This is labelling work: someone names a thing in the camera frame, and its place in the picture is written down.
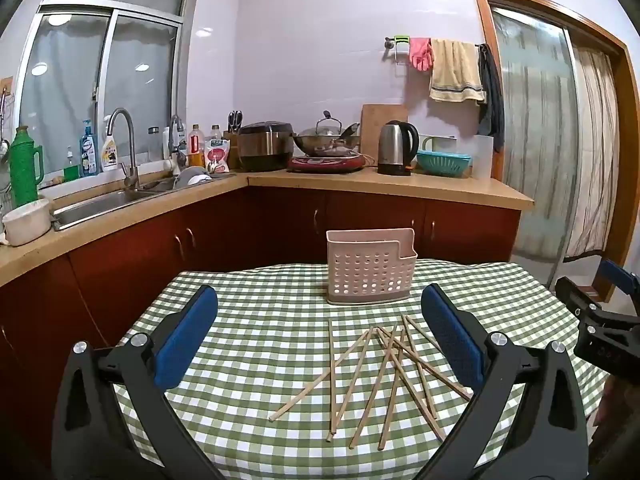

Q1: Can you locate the wooden cutting board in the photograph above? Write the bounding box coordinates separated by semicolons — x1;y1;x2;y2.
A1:
361;104;408;158

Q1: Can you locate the white mug green handle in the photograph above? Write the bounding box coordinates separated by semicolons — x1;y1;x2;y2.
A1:
419;134;457;153

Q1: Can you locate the pink white pouch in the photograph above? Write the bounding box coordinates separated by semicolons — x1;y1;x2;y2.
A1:
205;140;231;173

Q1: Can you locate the stainless steel sink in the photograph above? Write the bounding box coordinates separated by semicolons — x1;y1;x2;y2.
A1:
50;172;236;231

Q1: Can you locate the glass wok lid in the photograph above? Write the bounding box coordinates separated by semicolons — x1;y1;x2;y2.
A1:
314;110;346;137

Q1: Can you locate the striped curtain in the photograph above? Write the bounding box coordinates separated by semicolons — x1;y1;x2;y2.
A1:
570;45;621;261

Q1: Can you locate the small steel faucet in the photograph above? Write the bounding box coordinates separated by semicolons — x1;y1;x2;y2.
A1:
169;115;188;171

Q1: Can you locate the wooden door frame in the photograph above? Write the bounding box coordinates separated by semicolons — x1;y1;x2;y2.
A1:
470;0;640;303

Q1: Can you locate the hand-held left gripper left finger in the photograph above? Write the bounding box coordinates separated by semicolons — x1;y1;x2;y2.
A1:
51;285;226;480

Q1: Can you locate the metal towel rack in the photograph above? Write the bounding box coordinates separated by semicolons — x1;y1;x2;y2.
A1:
384;36;488;66

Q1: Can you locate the red induction cooker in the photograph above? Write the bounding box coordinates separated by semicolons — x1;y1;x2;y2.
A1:
287;154;367;173

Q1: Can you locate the white spray bottle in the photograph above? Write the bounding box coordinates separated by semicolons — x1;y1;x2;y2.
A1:
100;116;121;172

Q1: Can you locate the grey bowl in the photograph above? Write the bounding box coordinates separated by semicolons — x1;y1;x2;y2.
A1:
175;166;213;186

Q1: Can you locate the steel electric kettle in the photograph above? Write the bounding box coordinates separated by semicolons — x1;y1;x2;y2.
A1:
377;120;420;177

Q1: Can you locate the dark rice cooker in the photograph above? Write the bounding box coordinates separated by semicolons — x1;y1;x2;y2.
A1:
236;121;295;172

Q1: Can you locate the teal plastic colander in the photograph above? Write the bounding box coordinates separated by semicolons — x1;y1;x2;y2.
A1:
416;151;472;177

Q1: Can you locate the knife block with knives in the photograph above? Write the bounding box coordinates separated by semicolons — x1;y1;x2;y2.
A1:
222;110;244;171

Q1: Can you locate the red label oil bottle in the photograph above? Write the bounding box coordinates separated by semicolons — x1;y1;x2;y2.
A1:
187;125;206;168

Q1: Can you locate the aluminium sliding window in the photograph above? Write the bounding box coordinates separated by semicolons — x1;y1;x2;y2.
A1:
12;0;203;171

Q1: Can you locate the white pot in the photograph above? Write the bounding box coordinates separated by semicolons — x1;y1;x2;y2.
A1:
2;198;55;247

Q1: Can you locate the translucent white container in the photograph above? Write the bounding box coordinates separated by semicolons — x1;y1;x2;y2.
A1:
472;135;495;180

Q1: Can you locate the beige striped towel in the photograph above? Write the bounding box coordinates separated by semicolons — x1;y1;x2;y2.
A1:
429;38;487;105

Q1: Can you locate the dark hanging cloth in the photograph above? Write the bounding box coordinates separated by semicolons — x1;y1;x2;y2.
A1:
477;44;506;153

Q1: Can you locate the steel wok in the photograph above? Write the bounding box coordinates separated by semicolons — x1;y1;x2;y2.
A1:
292;132;362;158

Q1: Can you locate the pink perforated utensil holder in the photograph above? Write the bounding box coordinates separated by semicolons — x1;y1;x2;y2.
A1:
326;228;418;306

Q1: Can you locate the frosted glass door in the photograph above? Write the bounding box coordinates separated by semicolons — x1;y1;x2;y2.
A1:
492;7;581;281

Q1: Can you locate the pile of wooden chopsticks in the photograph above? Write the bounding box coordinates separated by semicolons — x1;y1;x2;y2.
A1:
268;315;473;450

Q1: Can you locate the blue dish soap bottle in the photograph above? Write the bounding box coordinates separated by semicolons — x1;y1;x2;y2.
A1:
80;120;99;177

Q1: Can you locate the tall steel faucet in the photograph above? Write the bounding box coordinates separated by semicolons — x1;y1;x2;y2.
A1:
106;107;141;191

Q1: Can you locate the beige kitchen countertop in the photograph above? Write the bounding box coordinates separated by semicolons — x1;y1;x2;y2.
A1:
0;167;536;288

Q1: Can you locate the green checked tablecloth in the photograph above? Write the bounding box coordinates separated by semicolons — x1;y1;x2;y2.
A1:
112;259;616;480

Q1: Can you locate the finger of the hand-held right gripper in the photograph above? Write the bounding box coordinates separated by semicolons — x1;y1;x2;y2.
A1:
597;257;640;306
555;276;640;333

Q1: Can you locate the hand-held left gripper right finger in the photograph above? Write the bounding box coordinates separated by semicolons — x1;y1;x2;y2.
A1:
415;284;591;480

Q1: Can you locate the pink rubber glove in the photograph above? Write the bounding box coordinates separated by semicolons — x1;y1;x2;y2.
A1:
409;37;433;72

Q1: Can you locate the person's right hand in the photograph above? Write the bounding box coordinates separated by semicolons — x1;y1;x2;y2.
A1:
592;375;640;441

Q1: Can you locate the green thermos flask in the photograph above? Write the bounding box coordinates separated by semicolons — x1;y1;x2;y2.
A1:
9;126;45;208

